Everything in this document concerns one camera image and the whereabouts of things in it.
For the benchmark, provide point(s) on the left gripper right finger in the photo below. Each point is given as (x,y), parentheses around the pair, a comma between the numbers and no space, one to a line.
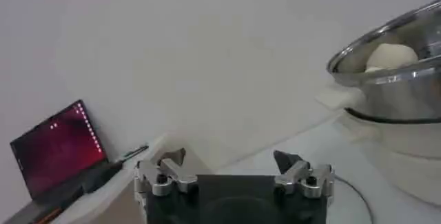
(299,175)

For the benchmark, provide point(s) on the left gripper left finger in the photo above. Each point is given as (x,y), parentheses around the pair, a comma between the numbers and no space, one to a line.
(172,173)

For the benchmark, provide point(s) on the white steamed bun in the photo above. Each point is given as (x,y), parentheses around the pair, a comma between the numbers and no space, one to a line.
(391,56)

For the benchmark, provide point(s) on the dark thin pen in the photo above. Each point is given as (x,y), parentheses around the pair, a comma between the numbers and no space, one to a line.
(136,151)

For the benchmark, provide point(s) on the white electric cooker base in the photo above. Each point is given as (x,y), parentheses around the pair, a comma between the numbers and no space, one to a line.
(396,142)

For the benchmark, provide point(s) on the laptop with red screen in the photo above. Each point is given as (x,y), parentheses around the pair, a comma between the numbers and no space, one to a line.
(58,149)

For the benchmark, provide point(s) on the perforated steel steamer basket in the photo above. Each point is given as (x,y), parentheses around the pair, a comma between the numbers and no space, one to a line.
(396,98)

